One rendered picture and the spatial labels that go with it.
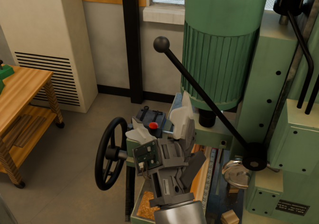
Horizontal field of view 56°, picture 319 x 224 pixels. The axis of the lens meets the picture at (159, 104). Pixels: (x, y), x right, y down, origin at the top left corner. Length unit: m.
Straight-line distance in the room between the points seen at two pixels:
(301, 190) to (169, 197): 0.51
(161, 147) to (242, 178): 0.41
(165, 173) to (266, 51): 0.34
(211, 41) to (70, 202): 1.61
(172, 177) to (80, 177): 1.64
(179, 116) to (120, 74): 2.04
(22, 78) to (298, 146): 1.85
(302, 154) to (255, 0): 0.34
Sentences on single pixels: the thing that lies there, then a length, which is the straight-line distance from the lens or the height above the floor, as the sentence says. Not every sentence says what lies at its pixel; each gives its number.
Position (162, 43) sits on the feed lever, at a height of 1.42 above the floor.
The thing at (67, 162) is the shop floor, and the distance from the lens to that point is 2.27.
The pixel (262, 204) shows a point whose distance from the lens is 0.87.
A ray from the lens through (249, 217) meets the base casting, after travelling 1.09.
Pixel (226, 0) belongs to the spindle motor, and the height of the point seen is 1.49.
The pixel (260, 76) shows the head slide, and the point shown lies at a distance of 0.73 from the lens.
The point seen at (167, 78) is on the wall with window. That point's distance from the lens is 2.46.
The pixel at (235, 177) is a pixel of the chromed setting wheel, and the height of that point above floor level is 1.01.
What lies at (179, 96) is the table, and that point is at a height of 0.90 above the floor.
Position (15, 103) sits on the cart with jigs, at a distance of 2.01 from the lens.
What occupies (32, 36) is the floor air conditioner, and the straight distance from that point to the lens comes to 2.33.
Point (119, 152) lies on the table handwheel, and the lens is 1.17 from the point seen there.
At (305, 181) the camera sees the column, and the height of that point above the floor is 1.03.
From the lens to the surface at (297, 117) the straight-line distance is 0.68.
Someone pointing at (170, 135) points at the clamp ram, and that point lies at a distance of 1.04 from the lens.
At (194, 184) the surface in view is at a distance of 0.95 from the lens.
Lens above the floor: 1.73
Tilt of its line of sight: 42 degrees down
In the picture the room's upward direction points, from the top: straight up
